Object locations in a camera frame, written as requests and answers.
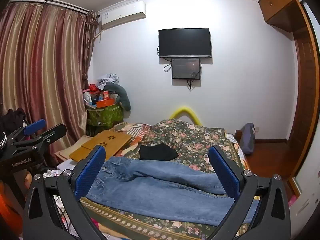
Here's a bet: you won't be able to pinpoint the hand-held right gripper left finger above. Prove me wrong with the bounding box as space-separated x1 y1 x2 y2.
22 145 110 240

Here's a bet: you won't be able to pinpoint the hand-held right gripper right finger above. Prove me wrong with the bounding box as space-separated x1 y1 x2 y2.
207 145 292 240

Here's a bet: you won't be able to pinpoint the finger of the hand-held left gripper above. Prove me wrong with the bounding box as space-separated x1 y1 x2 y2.
7 119 47 141
14 124 67 153

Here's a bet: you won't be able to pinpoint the blue denim pants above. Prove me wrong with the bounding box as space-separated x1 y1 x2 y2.
86 156 259 227

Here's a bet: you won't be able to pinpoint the light wooden board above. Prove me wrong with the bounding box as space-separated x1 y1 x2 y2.
54 135 93 161

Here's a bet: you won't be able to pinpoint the dark cloth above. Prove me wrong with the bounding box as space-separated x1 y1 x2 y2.
0 108 27 135

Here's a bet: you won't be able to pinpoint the wooden lap desk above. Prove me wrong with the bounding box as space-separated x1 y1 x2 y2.
69 130 132 161

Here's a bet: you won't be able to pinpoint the grey backpack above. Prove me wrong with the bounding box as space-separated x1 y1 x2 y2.
239 122 256 155

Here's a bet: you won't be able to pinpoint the floral blanket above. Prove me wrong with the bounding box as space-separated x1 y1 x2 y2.
80 119 253 240

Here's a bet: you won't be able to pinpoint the green floral storage box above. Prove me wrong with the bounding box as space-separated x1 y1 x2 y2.
86 104 124 130

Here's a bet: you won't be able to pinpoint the striped curtain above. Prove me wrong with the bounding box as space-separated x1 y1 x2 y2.
0 2 97 155

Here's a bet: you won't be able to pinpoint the orange box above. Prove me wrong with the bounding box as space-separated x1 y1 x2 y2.
96 99 117 108

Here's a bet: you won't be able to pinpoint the striped cloth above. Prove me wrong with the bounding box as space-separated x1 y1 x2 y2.
117 122 152 144

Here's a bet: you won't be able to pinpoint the black cloth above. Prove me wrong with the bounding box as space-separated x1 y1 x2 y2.
139 144 179 161

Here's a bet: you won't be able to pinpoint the yellow foam tube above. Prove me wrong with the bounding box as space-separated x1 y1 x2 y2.
169 106 202 125

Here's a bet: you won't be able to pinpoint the crumpled white grey cloth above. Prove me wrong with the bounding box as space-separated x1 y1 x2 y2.
99 73 120 88

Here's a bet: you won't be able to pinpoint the grey plush pillow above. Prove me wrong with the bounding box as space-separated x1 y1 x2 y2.
101 82 131 112

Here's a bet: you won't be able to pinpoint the wooden wardrobe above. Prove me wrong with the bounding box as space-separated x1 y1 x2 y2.
258 0 320 180

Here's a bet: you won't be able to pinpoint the white air conditioner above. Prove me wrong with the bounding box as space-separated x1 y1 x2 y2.
97 1 147 30

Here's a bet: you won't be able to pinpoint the black monitor cable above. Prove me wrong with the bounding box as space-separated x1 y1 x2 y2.
187 79 200 92

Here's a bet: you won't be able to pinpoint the small black wall monitor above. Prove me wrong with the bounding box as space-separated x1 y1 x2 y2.
171 58 202 80

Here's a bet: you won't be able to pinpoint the curtain rail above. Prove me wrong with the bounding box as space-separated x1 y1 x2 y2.
10 0 90 14

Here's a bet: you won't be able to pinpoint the black wall television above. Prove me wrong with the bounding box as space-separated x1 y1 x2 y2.
158 27 212 58

